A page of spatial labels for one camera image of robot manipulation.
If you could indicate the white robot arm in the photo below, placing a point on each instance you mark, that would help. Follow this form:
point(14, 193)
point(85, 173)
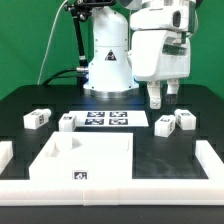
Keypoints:
point(110, 71)

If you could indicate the white square tabletop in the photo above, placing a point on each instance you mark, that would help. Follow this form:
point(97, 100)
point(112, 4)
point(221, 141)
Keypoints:
point(89, 156)

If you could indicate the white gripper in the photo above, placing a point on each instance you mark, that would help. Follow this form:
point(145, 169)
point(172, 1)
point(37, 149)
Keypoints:
point(156, 56)

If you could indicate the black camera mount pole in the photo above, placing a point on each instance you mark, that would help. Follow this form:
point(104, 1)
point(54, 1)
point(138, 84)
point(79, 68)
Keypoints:
point(80, 11)

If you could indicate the white fiducial marker sheet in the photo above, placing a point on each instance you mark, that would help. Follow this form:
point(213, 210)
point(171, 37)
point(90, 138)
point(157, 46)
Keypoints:
point(132, 118)

